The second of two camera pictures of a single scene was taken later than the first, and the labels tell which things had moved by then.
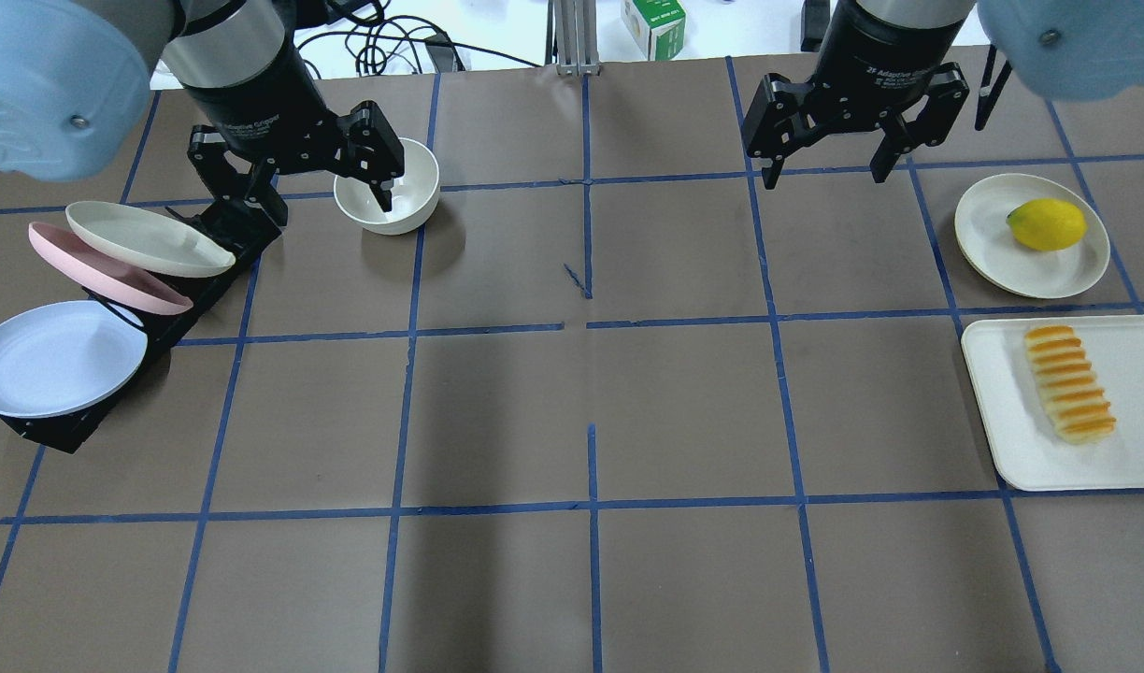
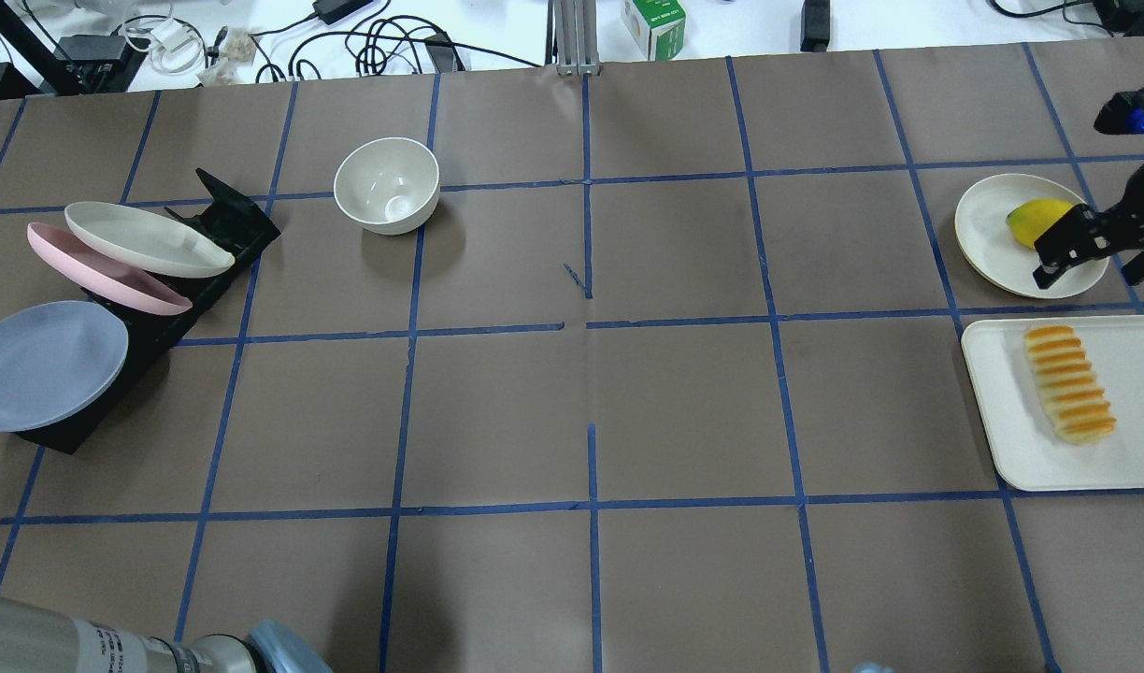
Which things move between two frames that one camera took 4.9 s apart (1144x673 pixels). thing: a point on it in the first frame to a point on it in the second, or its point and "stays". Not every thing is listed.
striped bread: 1077,405 stays
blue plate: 55,359 stays
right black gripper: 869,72 to 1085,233
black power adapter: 442,50 stays
